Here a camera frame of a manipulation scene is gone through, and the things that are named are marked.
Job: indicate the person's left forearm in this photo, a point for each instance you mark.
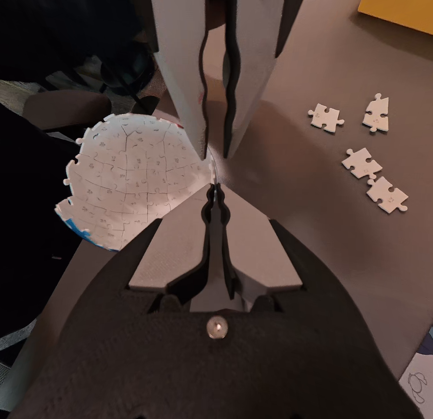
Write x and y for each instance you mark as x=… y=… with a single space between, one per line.
x=67 y=19

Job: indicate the partly built puzzle ball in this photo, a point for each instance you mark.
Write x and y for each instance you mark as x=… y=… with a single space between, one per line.
x=135 y=175

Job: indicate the dark chair armrest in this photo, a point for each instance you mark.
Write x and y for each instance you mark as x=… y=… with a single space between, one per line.
x=67 y=109

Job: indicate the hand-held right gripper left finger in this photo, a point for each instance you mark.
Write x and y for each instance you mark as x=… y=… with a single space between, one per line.
x=169 y=253

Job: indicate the yellow plastic bin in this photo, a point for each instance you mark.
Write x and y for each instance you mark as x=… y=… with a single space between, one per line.
x=395 y=6

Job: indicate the puzzle pieces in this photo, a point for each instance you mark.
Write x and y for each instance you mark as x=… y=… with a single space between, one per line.
x=326 y=117

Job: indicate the printed cardboard puzzle box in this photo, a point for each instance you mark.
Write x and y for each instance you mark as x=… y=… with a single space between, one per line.
x=419 y=381

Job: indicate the person's dark clothed torso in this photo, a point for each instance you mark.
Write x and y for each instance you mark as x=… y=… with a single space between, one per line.
x=27 y=222

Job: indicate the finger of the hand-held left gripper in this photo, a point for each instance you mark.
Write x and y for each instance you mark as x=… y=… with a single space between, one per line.
x=257 y=36
x=179 y=53

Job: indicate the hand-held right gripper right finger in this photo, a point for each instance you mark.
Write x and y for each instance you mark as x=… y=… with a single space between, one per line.
x=264 y=256

